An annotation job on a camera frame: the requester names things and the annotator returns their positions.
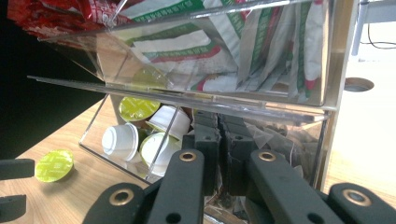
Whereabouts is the clear acrylic organizer white top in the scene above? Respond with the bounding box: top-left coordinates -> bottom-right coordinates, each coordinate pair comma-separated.
27,0 -> 360,194

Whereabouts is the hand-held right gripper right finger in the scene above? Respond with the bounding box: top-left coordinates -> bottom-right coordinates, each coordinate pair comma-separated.
219,114 -> 344,224

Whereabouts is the round floor outlet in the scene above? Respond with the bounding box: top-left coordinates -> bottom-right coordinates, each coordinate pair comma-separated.
343,77 -> 375,93

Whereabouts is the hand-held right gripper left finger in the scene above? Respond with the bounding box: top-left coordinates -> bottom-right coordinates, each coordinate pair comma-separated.
148,110 -> 223,224

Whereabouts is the green lid coffee capsule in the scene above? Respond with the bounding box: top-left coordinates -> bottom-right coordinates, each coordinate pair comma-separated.
34,148 -> 76,184

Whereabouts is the stack of white green sachets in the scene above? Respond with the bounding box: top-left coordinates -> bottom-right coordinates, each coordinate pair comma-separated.
119,0 -> 327,105

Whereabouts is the black floor cable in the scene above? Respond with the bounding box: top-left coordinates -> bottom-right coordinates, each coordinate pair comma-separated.
366,22 -> 396,50

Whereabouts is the pile of coffee capsules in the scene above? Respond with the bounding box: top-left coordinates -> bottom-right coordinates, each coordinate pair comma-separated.
101,95 -> 192,179

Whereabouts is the stack of red packets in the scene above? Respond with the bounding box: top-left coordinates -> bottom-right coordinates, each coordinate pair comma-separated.
7,0 -> 133,42

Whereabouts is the pile of tea bags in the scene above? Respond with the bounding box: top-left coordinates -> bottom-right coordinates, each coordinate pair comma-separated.
186,117 -> 322,224

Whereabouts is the white metal frame desk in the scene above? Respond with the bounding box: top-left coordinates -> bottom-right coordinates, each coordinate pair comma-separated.
350,0 -> 396,57

